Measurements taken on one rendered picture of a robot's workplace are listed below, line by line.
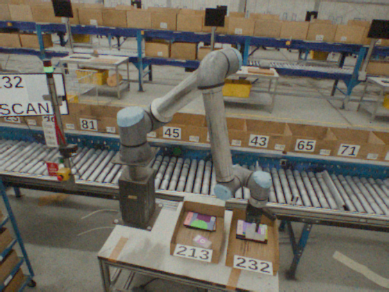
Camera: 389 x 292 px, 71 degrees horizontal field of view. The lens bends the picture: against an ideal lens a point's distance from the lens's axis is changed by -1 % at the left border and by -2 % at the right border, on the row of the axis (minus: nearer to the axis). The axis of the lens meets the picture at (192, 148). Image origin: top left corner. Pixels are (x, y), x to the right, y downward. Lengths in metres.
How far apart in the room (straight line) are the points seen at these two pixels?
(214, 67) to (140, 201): 0.96
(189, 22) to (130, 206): 5.53
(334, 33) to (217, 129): 6.11
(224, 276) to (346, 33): 6.33
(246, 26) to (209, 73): 5.66
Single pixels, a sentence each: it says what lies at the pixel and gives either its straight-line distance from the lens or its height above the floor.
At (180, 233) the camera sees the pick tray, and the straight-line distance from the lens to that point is 1.78.
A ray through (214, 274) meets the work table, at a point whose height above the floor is 0.75.
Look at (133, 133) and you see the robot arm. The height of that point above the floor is 1.38.
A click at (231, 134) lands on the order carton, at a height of 1.00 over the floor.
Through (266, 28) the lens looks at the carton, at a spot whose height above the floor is 1.56.
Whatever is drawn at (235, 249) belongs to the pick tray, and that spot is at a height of 0.76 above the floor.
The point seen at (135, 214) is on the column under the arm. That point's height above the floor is 0.83.
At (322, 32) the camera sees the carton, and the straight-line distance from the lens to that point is 7.07.
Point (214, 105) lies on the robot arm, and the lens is 1.16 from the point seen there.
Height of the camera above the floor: 2.04
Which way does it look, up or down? 29 degrees down
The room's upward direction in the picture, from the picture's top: 3 degrees clockwise
